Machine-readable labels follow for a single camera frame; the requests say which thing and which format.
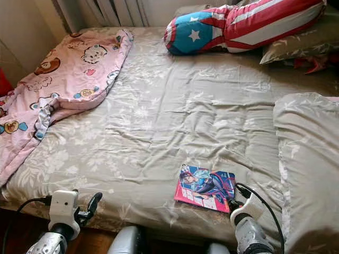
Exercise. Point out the grey robot left leg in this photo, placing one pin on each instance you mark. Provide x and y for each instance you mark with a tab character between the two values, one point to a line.
127	241

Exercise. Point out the red crumpled cloth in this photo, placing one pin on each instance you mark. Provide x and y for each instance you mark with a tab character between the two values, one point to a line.
312	64

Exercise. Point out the bed with olive floral sheet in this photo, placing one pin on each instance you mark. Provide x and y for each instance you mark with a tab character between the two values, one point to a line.
169	121

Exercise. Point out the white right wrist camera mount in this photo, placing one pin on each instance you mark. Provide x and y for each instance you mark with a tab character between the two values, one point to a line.
248	207

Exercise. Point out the grey robot leg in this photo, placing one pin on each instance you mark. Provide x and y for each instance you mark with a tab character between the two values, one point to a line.
127	241
218	248

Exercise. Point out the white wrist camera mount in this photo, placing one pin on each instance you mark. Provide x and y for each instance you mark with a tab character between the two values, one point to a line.
248	207
63	209

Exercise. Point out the grey pleated curtain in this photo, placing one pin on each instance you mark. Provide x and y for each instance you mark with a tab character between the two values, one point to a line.
100	13

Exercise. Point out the pink cartoon animal blanket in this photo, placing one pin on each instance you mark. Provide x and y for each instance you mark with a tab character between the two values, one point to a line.
69	74

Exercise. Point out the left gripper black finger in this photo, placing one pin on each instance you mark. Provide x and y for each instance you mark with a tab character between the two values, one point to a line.
94	204

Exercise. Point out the red white blue star bolster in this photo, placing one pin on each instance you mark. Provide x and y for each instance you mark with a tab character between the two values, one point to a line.
259	24

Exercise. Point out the grey robot right leg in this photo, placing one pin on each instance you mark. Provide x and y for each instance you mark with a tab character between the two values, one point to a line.
218	248

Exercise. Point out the pink blue anime book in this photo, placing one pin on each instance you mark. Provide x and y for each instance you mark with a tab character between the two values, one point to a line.
206	188

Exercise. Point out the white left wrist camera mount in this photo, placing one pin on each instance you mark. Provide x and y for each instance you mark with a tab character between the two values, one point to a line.
63	209

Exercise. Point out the thick red cushion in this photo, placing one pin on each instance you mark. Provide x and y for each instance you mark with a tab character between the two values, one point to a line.
4	87

